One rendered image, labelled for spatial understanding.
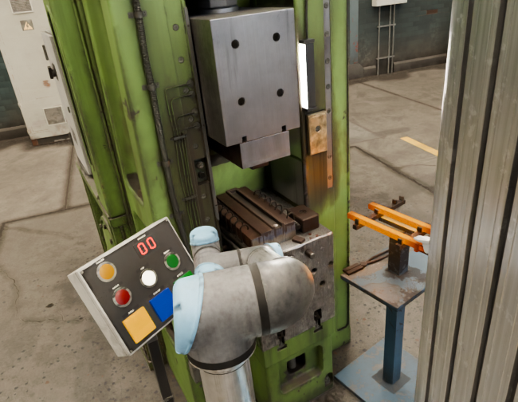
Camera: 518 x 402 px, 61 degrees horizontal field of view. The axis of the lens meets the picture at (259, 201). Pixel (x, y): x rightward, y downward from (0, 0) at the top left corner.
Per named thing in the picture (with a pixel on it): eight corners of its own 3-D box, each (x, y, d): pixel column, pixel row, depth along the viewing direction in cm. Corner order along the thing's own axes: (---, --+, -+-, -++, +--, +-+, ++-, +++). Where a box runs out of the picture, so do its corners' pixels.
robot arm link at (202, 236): (189, 242, 112) (186, 226, 119) (195, 277, 117) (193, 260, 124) (219, 237, 113) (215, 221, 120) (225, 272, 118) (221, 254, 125)
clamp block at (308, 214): (319, 227, 184) (319, 214, 181) (303, 234, 181) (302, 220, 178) (304, 216, 194) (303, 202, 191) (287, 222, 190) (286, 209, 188)
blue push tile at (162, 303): (180, 307, 137) (168, 286, 137) (163, 322, 132) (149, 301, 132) (177, 307, 138) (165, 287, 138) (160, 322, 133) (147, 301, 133)
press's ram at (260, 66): (319, 121, 165) (315, 4, 147) (226, 147, 149) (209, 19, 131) (263, 101, 198) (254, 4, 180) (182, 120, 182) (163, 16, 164)
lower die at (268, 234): (296, 237, 179) (294, 218, 176) (253, 254, 171) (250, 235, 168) (246, 200, 213) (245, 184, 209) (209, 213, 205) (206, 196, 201)
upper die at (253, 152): (290, 155, 163) (288, 130, 159) (242, 169, 155) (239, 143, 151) (238, 129, 197) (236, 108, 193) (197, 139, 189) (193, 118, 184)
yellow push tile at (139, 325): (156, 327, 130) (144, 305, 130) (137, 344, 125) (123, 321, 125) (153, 328, 131) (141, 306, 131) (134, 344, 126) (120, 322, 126)
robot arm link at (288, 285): (331, 254, 68) (274, 232, 116) (260, 268, 66) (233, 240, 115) (343, 329, 68) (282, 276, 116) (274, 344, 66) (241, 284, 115)
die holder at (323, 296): (335, 316, 201) (333, 231, 181) (262, 352, 185) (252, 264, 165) (271, 259, 245) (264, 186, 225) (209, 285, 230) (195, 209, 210)
